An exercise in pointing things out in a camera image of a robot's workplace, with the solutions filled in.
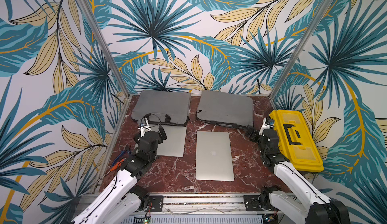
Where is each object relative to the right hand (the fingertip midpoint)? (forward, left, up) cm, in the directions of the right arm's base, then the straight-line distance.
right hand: (257, 127), depth 84 cm
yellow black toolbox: (-10, -17, +1) cm, 20 cm away
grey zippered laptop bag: (+27, +54, -13) cm, 61 cm away
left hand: (-4, +56, +6) cm, 57 cm away
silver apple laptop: (-11, +24, -15) cm, 30 cm away
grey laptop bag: (+25, +10, -14) cm, 30 cm away
